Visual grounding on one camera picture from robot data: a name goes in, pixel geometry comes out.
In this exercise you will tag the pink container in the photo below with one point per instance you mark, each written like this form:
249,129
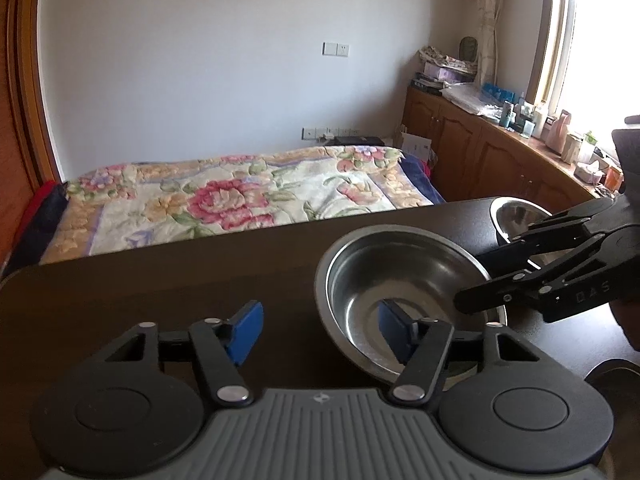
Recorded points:
560,132

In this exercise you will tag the floral blanket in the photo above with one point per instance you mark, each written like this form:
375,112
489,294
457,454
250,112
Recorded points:
225,195

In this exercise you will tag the tissue box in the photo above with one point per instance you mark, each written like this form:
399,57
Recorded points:
589,172

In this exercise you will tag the white wall outlet strip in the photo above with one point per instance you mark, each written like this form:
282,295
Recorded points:
325,133

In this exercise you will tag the black box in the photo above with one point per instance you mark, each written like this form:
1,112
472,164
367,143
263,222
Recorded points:
357,140

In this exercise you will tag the window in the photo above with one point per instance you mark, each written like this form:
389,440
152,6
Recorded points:
595,45

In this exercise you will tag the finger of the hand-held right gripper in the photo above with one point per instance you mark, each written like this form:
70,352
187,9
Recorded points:
575,285
550,237

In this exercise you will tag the group of small bottles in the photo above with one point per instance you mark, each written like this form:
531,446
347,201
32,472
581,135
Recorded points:
522,115

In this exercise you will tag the dark blue cloth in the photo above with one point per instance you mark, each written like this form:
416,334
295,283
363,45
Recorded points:
37,230

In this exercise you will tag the stack of boxes and papers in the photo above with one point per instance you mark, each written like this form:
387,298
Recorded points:
442,67

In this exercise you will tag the patterned cream curtain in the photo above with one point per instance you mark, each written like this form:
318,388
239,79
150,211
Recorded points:
487,15

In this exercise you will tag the clear plastic bag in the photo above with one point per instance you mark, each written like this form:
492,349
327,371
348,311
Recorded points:
475,102

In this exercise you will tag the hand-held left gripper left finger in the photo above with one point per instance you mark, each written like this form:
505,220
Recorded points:
245,332

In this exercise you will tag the white paper bag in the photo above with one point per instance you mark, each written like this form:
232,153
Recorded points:
417,146

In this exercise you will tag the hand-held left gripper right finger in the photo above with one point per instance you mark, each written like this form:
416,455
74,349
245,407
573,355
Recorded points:
395,330

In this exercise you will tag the white wall switch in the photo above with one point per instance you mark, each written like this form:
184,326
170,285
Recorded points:
335,49

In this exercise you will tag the stainless steel bowl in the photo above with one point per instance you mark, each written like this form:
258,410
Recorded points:
517,217
400,270

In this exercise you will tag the wooden cabinet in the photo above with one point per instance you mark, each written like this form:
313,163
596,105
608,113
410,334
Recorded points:
480,155

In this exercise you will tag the red cloth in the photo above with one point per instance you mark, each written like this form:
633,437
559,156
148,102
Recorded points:
35,197

